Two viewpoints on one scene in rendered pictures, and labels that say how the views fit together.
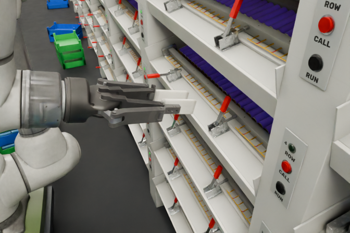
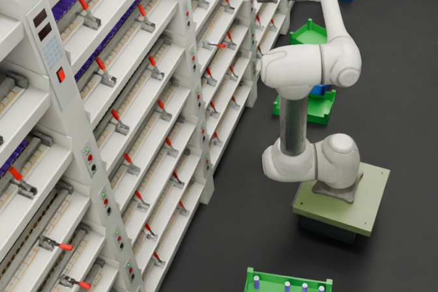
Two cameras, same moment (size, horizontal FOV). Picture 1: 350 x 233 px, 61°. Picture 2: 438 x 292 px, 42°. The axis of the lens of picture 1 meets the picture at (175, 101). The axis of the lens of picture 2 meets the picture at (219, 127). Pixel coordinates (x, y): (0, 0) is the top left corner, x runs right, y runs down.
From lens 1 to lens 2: 268 cm
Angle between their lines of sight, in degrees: 91
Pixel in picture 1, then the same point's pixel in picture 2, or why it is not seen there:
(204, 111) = (222, 21)
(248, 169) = not seen: outside the picture
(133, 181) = (211, 224)
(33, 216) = not seen: hidden behind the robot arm
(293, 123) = not seen: outside the picture
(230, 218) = (236, 36)
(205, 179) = (227, 53)
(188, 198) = (222, 98)
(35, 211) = not seen: hidden behind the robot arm
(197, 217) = (229, 88)
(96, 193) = (250, 234)
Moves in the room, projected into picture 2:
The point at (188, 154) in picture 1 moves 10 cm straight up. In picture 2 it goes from (220, 66) to (219, 49)
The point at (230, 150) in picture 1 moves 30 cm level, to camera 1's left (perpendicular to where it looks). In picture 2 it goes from (235, 4) to (288, 27)
